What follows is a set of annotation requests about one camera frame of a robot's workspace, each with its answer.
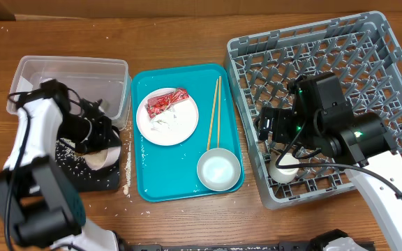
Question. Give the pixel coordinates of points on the clear plastic storage bin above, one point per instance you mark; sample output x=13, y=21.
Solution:
x=92, y=78

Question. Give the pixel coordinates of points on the white round plate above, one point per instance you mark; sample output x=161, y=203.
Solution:
x=171, y=127

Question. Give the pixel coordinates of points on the white paper cup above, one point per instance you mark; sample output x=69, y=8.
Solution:
x=282, y=175

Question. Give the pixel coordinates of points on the grey round bowl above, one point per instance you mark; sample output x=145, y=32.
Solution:
x=218, y=169

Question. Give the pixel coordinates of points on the wooden chopstick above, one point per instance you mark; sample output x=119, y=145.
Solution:
x=219, y=112
x=212, y=115

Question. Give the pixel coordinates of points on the red foil wrapper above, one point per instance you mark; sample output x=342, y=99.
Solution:
x=159, y=104

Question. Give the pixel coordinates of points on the pink bowl with rice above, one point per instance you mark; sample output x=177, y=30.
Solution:
x=104, y=158

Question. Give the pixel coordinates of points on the teal serving tray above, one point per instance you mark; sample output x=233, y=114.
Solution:
x=170, y=172

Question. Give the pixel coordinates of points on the grey dishwasher rack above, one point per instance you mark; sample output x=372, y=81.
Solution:
x=360, y=49

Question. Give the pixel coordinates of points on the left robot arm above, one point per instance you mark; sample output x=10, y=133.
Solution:
x=39, y=206

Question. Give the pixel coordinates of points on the right wooden chopstick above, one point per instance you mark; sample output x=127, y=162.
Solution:
x=219, y=112

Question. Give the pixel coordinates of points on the left wooden chopstick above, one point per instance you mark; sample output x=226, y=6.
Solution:
x=212, y=115

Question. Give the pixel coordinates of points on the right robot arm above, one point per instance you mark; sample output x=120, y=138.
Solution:
x=321, y=130

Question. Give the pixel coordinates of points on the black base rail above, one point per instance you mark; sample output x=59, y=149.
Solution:
x=331, y=240

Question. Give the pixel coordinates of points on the black plastic tray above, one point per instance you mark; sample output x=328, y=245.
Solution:
x=80, y=175

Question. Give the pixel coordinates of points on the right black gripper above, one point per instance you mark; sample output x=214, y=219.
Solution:
x=280, y=116

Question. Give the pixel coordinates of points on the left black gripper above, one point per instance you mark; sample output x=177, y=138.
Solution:
x=105, y=134

